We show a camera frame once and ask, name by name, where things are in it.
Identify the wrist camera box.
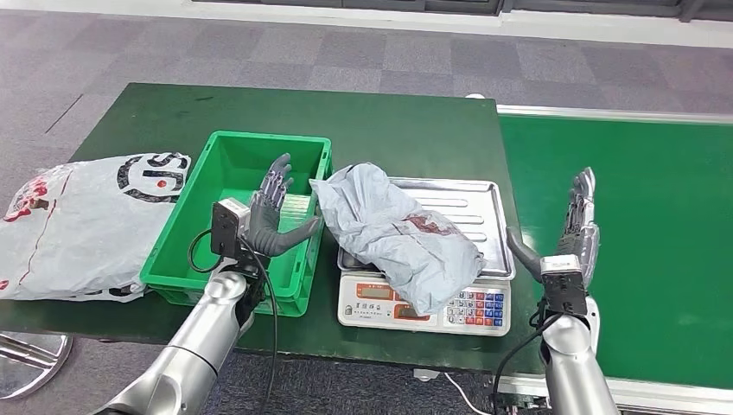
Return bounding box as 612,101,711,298
210,198,252,260
539,254,590,317

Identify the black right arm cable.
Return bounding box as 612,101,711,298
491,311,565,415

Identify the white cable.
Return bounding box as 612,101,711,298
442,371,491,415

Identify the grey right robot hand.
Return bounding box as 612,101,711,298
506,167,602,288

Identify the chrome round stool base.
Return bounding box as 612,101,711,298
0,330,73,401

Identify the large white printed parcel bag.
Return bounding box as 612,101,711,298
0,152,193,303

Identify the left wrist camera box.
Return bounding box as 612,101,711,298
210,198,252,260

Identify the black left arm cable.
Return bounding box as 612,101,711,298
188,228,280,415

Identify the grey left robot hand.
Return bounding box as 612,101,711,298
247,152,323,258

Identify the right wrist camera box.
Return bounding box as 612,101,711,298
539,254,590,317

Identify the green plastic crate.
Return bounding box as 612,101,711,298
139,130,335,318

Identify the white electronic scale steel tray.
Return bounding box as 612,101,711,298
337,177,515,337

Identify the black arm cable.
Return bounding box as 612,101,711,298
188,228,280,415
491,311,565,415

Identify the grey parcel bag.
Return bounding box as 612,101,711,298
309,163,487,316

